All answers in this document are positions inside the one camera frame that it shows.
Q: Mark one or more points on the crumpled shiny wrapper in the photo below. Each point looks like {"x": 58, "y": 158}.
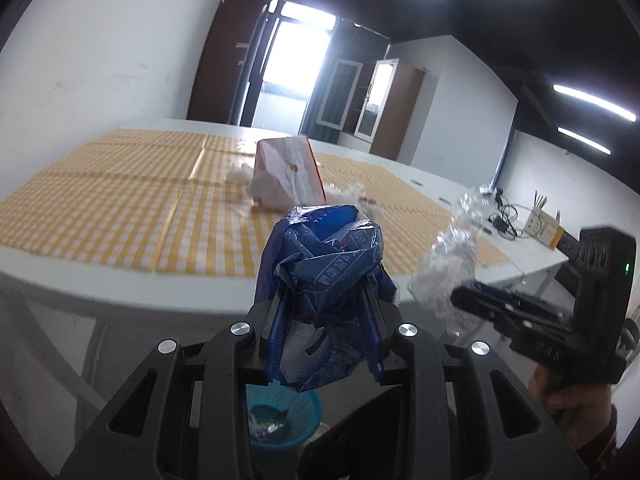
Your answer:
{"x": 270, "y": 422}

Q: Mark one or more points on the yellow checked tablecloth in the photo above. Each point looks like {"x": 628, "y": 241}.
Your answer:
{"x": 125, "y": 195}

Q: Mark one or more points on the brown cabinet with glass doors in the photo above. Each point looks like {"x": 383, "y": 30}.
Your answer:
{"x": 395, "y": 110}

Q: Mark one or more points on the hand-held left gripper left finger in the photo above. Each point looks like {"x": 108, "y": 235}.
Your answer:
{"x": 276, "y": 332}

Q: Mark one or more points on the white desk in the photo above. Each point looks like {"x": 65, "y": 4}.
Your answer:
{"x": 530, "y": 260}

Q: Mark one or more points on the pink white paper carton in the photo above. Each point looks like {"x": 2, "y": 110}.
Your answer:
{"x": 287, "y": 165}

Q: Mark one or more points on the crumpled white tissue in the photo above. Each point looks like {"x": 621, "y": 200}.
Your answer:
{"x": 372, "y": 209}
{"x": 347, "y": 194}

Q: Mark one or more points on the cardboard box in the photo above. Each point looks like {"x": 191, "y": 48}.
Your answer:
{"x": 547, "y": 232}

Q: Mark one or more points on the person's right forearm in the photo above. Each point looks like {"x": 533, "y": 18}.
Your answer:
{"x": 600, "y": 445}

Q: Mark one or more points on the ceiling strip light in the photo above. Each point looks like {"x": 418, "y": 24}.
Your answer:
{"x": 585, "y": 141}
{"x": 595, "y": 102}

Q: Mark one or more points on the person's right hand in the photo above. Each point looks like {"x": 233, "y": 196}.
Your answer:
{"x": 575, "y": 410}

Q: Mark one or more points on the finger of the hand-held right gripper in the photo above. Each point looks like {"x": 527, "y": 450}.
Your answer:
{"x": 520, "y": 299}
{"x": 500, "y": 317}

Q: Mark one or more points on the teal plastic bin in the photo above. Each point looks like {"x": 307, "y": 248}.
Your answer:
{"x": 305, "y": 420}

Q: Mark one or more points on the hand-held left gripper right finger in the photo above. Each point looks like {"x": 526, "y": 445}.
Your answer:
{"x": 371, "y": 332}

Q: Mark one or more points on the dark brown wardrobe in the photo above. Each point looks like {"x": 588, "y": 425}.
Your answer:
{"x": 225, "y": 60}

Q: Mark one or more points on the blue plastic bag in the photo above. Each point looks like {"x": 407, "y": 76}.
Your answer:
{"x": 320, "y": 260}

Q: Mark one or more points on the bundle of pens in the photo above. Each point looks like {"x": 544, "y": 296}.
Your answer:
{"x": 542, "y": 202}

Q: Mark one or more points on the blue vertical pole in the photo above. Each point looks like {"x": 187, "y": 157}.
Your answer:
{"x": 502, "y": 160}

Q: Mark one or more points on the white plastic bag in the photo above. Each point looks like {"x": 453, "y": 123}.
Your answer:
{"x": 270, "y": 192}

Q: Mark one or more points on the glass balcony door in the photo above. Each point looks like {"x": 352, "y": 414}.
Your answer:
{"x": 290, "y": 70}

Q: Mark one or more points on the clear plastic wrapper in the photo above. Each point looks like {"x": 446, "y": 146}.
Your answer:
{"x": 445, "y": 270}

